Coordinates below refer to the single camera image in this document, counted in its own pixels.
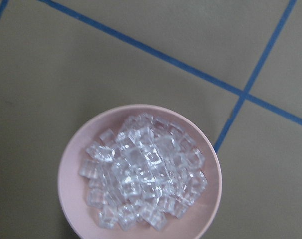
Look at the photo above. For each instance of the pile of ice cubes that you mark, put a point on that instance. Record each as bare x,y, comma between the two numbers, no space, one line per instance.
149,169

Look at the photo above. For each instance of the pink bowl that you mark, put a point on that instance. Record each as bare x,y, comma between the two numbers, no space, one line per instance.
72,187

